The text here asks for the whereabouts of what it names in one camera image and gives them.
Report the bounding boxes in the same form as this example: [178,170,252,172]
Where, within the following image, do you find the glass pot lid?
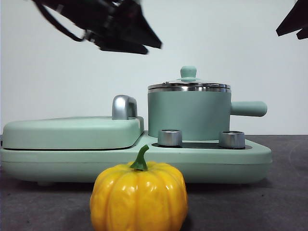
[147,66,232,90]

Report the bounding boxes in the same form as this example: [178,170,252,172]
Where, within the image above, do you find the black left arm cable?
[33,0,85,42]

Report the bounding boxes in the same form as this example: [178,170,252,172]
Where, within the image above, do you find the silver cover handle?
[112,95,139,120]

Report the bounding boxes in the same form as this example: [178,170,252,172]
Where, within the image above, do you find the yellow pumpkin with green stem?
[90,144,189,231]

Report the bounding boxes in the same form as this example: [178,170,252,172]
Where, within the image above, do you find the silver control knob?
[157,129,183,147]
[218,130,246,149]

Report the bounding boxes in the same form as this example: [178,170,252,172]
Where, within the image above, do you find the mint green breakfast machine base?
[0,129,273,187]

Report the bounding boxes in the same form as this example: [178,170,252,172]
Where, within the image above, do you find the mint green pot with handle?
[147,87,268,142]

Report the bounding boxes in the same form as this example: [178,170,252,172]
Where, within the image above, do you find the mint green griddle cover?
[2,116,145,150]

